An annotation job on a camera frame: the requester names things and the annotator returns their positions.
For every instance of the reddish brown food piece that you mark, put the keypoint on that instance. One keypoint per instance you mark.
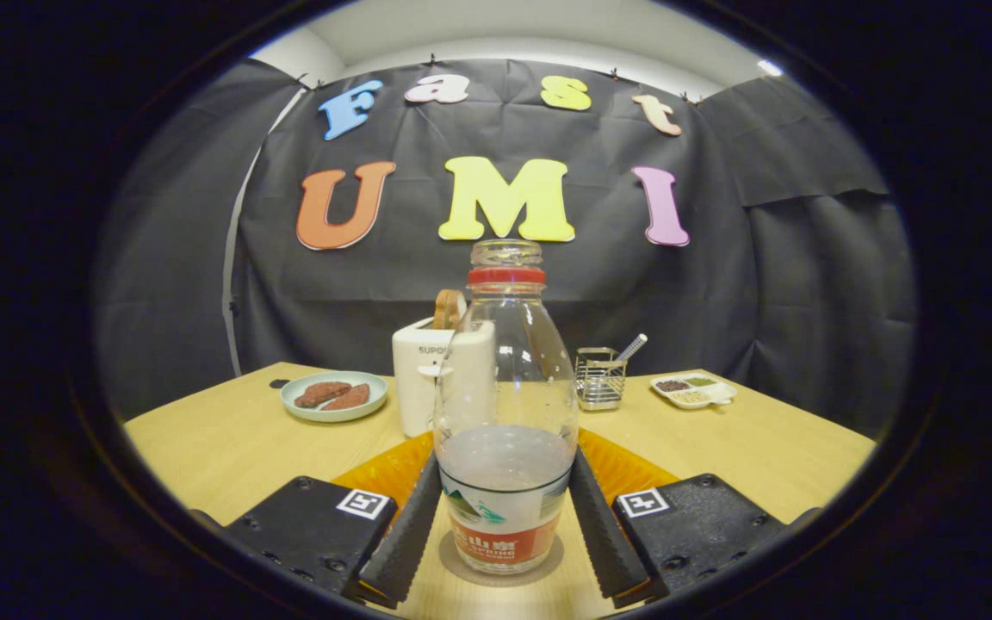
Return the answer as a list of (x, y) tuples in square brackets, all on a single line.
[(317, 394), (351, 398)]

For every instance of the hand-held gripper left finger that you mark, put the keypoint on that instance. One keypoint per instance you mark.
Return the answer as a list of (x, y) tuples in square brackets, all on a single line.
[(414, 538)]

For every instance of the ceiling light panel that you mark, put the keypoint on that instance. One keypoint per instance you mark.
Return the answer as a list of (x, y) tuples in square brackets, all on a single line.
[(769, 67)]

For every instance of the white divided condiment dish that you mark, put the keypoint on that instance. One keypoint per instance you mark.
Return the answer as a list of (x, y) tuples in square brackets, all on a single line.
[(716, 394)]

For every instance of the clear plastic bottle red label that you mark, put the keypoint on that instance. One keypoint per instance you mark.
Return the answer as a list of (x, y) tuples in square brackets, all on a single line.
[(505, 387)]

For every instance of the brown bread slice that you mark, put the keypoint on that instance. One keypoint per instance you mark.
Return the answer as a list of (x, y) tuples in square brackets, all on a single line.
[(444, 310)]

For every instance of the wooden table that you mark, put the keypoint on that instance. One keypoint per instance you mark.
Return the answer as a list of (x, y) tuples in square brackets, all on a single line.
[(720, 456)]

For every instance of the black backdrop cloth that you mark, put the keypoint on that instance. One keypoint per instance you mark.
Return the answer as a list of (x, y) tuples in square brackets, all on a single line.
[(720, 301)]

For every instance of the white toaster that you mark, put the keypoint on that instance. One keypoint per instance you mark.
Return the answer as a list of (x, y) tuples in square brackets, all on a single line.
[(414, 387)]

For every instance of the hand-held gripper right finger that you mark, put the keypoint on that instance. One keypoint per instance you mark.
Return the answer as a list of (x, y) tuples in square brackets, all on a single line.
[(599, 534)]

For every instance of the pale green plate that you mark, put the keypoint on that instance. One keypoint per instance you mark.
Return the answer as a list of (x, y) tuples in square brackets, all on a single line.
[(332, 415)]

